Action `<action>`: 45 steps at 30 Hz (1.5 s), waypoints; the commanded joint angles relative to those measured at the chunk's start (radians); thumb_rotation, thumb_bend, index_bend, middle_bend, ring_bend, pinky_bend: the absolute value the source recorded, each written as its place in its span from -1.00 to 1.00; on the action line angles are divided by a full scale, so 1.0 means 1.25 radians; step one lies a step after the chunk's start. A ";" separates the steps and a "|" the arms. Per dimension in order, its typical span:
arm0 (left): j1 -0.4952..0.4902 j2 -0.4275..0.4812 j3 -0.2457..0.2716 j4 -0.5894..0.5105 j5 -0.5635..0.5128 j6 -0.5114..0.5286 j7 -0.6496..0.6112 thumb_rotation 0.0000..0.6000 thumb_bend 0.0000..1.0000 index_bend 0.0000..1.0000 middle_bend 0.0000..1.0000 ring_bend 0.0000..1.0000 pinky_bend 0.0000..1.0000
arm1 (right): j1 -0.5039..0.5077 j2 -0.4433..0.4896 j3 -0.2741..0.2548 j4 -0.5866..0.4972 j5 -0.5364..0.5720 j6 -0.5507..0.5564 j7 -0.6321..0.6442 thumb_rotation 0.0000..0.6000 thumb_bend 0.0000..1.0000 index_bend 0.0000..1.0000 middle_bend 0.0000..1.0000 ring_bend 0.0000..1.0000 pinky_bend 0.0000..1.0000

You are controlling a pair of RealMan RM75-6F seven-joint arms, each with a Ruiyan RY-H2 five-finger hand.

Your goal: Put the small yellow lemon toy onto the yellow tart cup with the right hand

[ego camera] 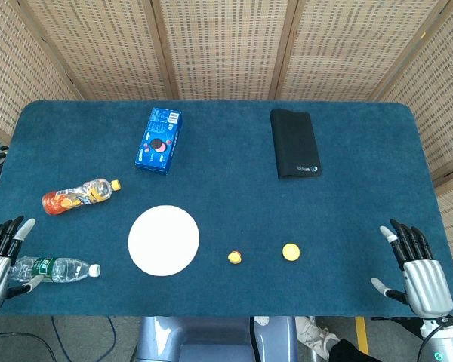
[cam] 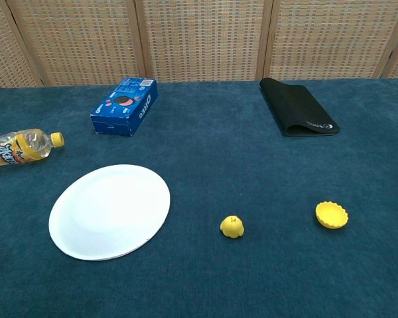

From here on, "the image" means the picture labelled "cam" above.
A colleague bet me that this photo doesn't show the yellow round lemon-like object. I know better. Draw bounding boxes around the yellow round lemon-like object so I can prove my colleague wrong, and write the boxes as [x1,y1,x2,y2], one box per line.
[220,215,245,239]

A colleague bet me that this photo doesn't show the small yellow round object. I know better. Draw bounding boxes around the small yellow round object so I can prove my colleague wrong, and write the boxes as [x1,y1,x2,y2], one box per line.
[315,201,350,230]

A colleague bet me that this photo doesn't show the blue carpet table cover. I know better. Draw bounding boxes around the blue carpet table cover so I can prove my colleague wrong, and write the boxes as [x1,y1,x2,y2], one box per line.
[0,78,398,318]

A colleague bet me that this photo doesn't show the blue Oreo cookie box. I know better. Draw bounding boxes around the blue Oreo cookie box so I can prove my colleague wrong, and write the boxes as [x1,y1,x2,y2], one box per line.
[90,78,160,137]

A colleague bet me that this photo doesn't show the white round paper plate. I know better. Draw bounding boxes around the white round paper plate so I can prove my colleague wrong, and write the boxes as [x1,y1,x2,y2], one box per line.
[48,164,171,262]

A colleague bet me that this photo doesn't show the folded black mouse pad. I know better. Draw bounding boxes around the folded black mouse pad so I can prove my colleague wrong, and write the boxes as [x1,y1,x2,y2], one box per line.
[259,78,340,138]

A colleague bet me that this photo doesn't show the orange drink plastic bottle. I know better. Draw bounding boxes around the orange drink plastic bottle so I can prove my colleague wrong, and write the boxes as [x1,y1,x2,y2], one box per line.
[0,130,66,170]

